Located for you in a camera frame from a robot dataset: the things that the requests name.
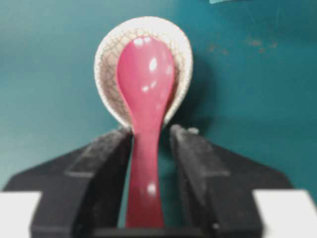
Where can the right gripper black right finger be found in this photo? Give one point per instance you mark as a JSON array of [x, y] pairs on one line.
[[216, 186]]

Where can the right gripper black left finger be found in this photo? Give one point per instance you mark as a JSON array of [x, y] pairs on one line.
[[70, 196]]

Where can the pink plastic spoon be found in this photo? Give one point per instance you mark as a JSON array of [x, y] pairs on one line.
[[145, 78]]

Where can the small crackle-pattern white dish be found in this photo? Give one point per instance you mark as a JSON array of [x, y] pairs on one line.
[[111, 47]]

